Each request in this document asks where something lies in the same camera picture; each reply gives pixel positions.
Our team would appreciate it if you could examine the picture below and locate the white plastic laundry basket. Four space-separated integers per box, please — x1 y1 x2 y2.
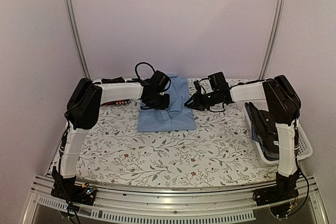
244 100 313 166

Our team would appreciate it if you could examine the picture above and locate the aluminium frame post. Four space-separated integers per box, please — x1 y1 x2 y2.
258 0 285 80
64 0 91 79

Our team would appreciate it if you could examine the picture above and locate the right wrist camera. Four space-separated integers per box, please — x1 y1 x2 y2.
193 80 206 94

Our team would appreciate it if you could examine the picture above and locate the black striped shirt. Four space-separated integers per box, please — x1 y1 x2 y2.
248 102 279 158

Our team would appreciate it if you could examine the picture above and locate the floral patterned table cloth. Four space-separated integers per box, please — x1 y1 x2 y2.
52 77 301 188

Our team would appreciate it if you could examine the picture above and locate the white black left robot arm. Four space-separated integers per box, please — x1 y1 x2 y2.
52 70 171 200

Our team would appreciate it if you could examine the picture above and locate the aluminium front rail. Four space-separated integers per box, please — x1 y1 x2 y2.
22 174 329 224

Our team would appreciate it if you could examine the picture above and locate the blue checked shirt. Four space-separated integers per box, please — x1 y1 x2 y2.
245 103 279 161

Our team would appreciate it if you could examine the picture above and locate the light blue long sleeve shirt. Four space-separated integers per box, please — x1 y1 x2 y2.
137 74 196 132

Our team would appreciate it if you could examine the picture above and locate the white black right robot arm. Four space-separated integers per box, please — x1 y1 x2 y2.
184 72 301 201

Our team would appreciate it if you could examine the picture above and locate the red black plaid shirt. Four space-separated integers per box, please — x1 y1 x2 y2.
100 77 132 105

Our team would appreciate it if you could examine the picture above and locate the right aluminium frame post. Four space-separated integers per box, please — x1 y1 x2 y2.
258 0 285 80

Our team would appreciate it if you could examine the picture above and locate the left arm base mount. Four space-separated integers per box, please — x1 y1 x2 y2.
51 182 97 206

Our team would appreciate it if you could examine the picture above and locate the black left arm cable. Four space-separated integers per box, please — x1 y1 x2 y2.
133 62 157 80

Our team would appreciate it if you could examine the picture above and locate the left aluminium frame post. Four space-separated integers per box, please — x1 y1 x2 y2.
64 0 91 79

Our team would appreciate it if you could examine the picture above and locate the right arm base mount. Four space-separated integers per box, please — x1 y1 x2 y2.
253 182 299 206

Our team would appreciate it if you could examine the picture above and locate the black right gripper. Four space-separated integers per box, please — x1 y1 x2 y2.
185 90 220 111

